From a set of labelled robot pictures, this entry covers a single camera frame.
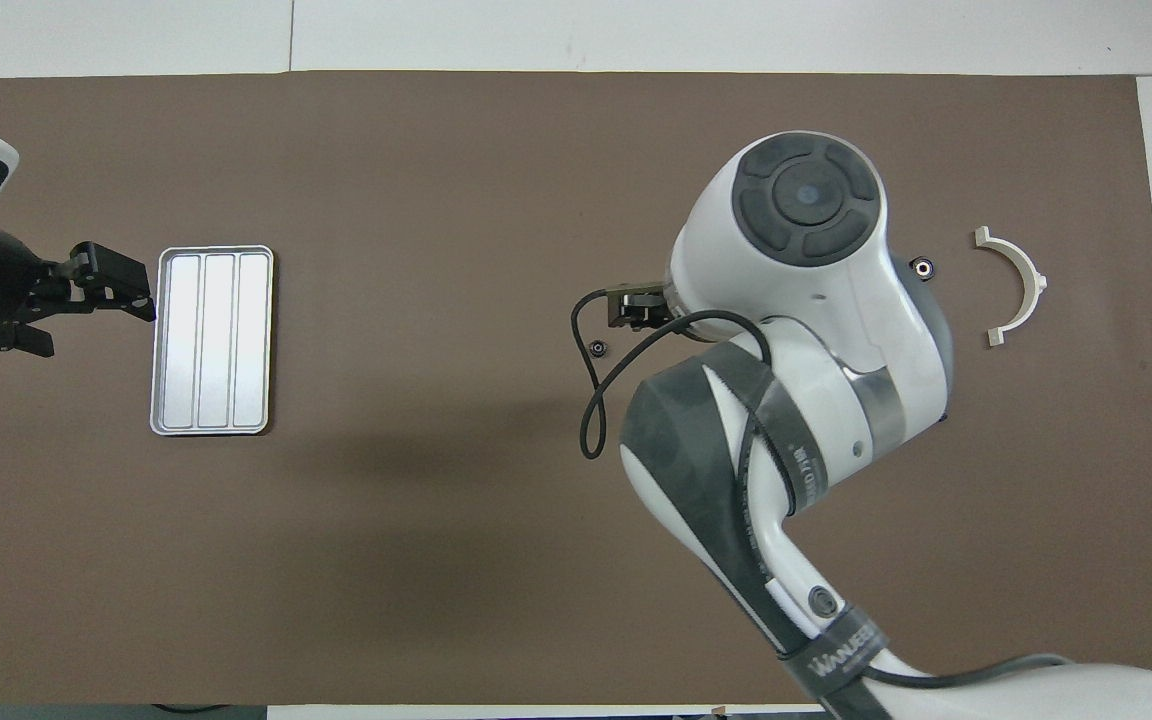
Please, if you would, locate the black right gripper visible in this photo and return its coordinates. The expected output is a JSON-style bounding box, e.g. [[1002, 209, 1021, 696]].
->
[[606, 285, 675, 333]]

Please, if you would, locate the silver metal tray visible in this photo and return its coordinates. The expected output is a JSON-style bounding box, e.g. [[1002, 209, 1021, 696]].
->
[[149, 245, 275, 437]]

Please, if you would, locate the brown table mat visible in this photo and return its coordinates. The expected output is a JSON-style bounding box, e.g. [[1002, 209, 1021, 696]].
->
[[0, 70, 1152, 709]]

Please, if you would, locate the white curved plastic bracket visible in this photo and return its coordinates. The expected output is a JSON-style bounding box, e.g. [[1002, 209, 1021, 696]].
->
[[973, 226, 1049, 348]]

